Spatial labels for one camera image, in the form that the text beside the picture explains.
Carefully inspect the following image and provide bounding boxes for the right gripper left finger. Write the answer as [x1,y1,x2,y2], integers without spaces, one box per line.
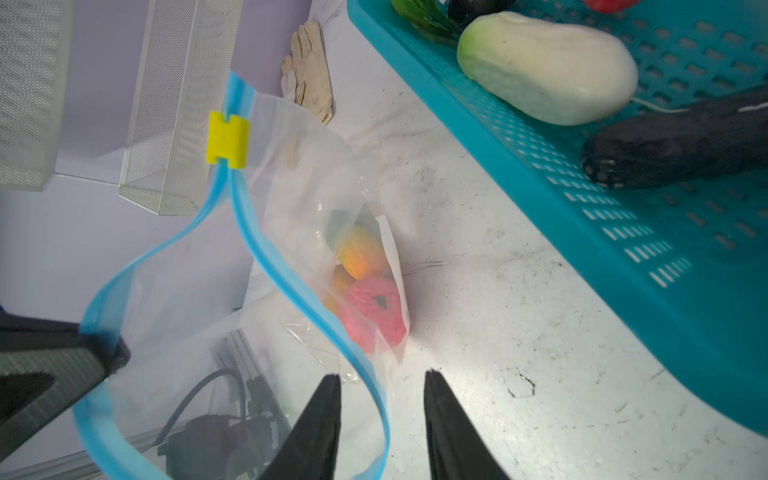
[259,375,342,480]

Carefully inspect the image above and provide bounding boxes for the yellow toy mango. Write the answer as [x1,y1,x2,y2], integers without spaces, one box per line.
[322,264,355,316]

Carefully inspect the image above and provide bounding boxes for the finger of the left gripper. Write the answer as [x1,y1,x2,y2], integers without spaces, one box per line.
[1,311,130,459]

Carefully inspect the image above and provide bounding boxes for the pink toy fruit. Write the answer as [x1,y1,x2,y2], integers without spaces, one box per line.
[338,277,407,354]

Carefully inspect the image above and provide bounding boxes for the white mesh lower shelf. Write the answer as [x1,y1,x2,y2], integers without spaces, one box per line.
[119,0,243,216]

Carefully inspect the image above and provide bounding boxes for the white mesh upper shelf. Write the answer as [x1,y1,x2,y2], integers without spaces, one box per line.
[1,1,75,192]

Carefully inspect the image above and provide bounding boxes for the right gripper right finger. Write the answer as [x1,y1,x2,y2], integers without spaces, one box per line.
[424,370,509,480]

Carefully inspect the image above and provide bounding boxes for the clear zip top bag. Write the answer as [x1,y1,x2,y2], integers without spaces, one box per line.
[73,75,409,479]

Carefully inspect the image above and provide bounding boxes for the white toy radish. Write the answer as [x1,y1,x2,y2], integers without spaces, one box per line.
[457,11,638,126]

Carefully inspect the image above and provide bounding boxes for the white mesh shelf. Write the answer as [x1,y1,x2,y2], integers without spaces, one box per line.
[1,1,75,192]
[119,0,243,216]

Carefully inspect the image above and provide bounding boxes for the teal plastic basket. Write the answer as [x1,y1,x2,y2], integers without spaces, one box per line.
[347,1,767,434]

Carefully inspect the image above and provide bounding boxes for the beige work glove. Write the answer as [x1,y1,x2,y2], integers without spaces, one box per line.
[280,20,334,124]

